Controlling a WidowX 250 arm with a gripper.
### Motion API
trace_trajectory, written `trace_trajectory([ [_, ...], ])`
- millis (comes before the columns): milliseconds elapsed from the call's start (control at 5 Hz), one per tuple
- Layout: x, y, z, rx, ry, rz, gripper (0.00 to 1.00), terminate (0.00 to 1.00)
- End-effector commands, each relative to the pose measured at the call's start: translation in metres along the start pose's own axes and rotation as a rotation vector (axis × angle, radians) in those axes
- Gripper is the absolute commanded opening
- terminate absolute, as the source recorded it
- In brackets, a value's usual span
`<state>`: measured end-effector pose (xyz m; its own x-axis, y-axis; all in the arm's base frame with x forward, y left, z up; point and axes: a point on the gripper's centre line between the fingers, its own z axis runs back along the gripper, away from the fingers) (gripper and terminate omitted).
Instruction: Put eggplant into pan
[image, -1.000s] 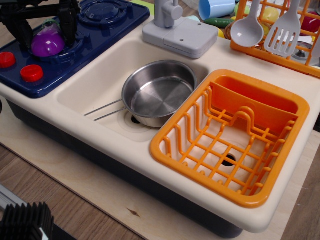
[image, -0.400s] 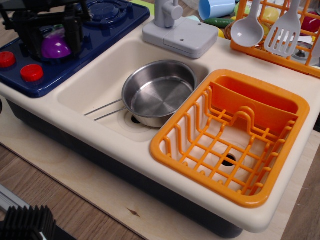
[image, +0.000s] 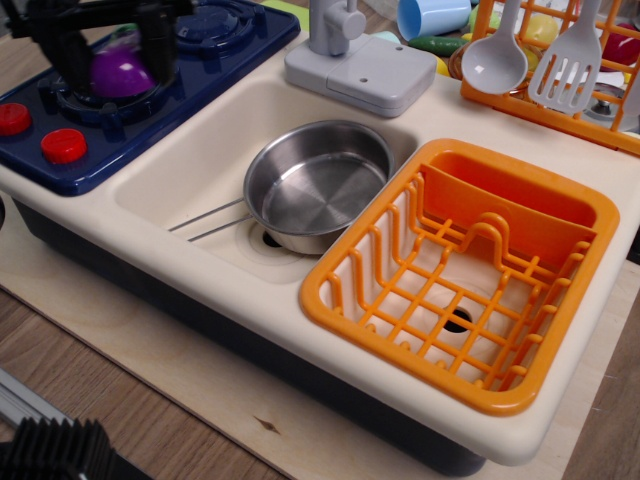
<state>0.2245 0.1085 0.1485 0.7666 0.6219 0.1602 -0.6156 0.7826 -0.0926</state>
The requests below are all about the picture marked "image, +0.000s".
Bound cream toy kitchen sink unit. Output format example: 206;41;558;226
1;52;639;479

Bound orange utensil rack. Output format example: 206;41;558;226
461;1;639;155

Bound dark blue toy stove top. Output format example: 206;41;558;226
1;1;300;196

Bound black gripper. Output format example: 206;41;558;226
7;0;197;94

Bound green toy cucumber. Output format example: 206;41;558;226
408;36;468;57

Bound aluminium rail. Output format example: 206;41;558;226
1;370;69;427

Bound grey slotted toy spatula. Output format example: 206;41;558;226
528;0;602;115

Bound red toy fruit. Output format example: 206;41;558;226
603;23;639;66

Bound light plywood base board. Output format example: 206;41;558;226
1;190;639;479

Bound red stove knob left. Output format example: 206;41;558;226
0;103;32;137

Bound purple toy eggplant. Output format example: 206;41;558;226
90;23;157;98

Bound grey toy faucet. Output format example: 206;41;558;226
284;1;437;118

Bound red stove knob right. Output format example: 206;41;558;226
40;128;88;165

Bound orange dish drainer basket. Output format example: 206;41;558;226
299;139;619;416

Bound yellow toy fruit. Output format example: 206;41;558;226
524;14;559;44

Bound red stove knob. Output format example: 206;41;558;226
40;128;88;165
0;103;32;137

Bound light blue plastic cup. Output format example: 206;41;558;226
396;0;471;41

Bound grey toy ladle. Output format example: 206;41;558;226
461;0;528;95

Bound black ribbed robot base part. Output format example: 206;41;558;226
1;418;149;480

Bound steel pan with wire handle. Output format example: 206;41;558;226
170;120;396;255

